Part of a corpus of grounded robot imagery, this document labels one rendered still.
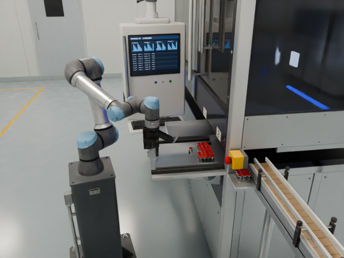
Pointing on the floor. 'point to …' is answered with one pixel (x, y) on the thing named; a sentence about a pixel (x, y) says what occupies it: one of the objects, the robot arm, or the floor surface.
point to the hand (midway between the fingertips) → (157, 159)
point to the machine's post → (236, 115)
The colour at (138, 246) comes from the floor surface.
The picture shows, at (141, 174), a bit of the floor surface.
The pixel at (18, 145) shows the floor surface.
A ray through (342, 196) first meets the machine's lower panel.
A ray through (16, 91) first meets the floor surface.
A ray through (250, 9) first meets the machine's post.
